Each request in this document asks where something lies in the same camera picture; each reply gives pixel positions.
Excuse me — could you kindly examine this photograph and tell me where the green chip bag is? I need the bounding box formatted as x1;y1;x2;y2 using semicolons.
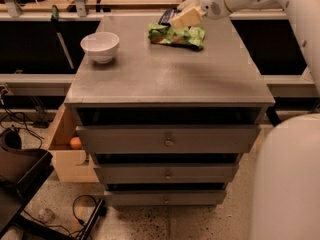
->
148;23;205;50

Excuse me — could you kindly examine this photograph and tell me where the black power strip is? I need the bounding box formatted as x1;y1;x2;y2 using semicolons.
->
79;199;107;240

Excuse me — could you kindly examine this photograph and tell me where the bottom grey drawer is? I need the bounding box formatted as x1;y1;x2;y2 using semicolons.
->
104;190;226;207

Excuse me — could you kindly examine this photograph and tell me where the white bowl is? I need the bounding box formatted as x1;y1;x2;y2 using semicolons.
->
80;32;120;64

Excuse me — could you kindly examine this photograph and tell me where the blue rxbar blueberry bar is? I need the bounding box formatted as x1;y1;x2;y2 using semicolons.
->
158;9;181;26

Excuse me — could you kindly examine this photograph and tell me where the middle grey drawer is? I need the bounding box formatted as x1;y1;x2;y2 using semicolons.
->
94;163;239;184

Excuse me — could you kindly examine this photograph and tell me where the top grey drawer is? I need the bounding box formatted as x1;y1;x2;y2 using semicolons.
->
76;125;260;154

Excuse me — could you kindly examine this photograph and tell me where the grey drawer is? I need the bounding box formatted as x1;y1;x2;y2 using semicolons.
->
104;190;226;207
76;125;260;154
94;163;239;184

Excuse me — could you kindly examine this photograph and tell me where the orange ball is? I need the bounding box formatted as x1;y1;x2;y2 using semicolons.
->
70;137;82;150

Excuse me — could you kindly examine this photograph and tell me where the grey drawer cabinet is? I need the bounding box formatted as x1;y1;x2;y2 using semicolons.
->
65;15;274;192

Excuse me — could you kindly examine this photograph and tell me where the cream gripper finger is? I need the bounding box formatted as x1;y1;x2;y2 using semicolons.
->
169;6;207;29
177;0;200;10

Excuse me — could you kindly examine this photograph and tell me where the light wooden box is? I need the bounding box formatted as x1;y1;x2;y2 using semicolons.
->
43;104;98;183

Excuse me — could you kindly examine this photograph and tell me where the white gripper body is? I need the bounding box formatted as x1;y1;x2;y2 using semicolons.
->
199;0;232;19

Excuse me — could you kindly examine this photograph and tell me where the black bin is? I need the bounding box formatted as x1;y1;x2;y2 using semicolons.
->
0;129;53;234

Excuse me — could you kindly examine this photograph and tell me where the metal rail frame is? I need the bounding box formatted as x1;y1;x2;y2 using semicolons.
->
0;0;291;22

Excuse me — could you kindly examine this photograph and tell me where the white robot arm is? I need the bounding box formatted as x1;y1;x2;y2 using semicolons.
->
170;0;320;240

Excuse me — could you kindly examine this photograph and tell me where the black cable on floor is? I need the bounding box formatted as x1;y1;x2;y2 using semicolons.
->
23;194;98;238

